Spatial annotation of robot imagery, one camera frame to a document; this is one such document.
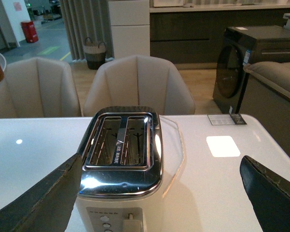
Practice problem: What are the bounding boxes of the grey sofa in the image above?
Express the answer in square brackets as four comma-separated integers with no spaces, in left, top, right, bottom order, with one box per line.
[243,61,290,167]

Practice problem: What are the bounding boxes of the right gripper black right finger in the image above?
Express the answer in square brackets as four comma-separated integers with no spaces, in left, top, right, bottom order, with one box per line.
[240,156,290,232]

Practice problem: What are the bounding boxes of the grey pleated curtain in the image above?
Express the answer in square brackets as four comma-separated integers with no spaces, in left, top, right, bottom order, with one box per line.
[59,0,114,60]

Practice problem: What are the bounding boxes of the red bin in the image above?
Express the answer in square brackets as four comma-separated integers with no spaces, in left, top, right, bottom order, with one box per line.
[21,21,39,43]

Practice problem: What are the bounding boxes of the white toaster power cable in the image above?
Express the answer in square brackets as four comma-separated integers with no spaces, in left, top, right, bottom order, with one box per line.
[159,115,186,199]

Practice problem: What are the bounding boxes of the dark front-load washing machine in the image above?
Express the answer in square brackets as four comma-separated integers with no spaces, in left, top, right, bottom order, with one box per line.
[213,25,290,114]

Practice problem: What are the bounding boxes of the beige upholstered chair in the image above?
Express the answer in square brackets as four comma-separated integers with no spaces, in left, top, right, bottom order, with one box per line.
[0,57,82,118]
[83,55,196,116]

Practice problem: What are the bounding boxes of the white tall cabinet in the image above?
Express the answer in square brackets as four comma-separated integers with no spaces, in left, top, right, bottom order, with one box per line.
[108,0,150,59]

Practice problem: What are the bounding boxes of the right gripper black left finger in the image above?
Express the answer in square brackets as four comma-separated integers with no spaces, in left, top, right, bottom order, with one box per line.
[0,153,83,232]

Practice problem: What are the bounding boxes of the woven laundry basket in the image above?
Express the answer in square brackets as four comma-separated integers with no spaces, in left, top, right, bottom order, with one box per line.
[83,37,106,70]

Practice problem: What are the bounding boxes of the dark kitchen counter cabinet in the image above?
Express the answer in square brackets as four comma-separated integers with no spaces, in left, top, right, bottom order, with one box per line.
[150,8,290,64]

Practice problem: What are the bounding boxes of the left beige upholstered chair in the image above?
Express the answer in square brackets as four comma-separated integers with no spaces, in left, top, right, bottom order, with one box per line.
[0,57,82,118]

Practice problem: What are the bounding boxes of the table label card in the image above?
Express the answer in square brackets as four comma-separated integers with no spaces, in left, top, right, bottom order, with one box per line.
[207,114,247,126]

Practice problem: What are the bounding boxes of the right beige upholstered chair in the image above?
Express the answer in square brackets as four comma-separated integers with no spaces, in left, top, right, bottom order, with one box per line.
[83,55,196,116]

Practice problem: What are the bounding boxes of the white chrome two-slot toaster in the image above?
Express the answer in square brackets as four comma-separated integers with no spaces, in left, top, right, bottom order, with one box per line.
[75,106,164,232]

